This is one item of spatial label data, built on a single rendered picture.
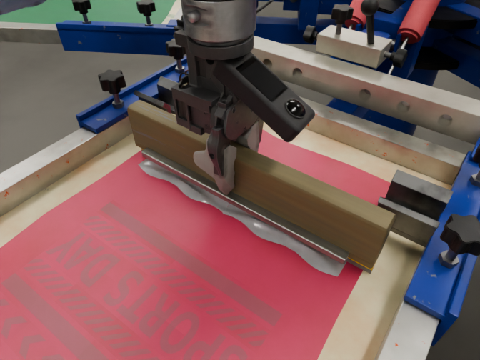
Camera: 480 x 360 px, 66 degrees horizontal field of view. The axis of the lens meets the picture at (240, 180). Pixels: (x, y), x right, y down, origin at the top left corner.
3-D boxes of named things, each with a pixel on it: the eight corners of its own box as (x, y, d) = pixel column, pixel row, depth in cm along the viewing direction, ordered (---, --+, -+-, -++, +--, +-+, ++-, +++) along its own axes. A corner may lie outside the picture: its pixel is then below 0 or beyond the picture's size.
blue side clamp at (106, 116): (104, 158, 65) (93, 124, 60) (86, 147, 67) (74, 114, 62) (213, 87, 83) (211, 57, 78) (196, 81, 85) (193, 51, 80)
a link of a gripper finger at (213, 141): (226, 162, 50) (231, 101, 45) (237, 166, 49) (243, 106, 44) (203, 176, 46) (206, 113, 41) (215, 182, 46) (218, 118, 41)
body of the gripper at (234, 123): (213, 103, 52) (206, 13, 44) (265, 123, 48) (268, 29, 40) (176, 129, 48) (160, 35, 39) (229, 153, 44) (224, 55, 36)
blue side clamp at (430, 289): (433, 347, 41) (458, 317, 36) (388, 321, 43) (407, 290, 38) (486, 191, 59) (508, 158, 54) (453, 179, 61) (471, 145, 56)
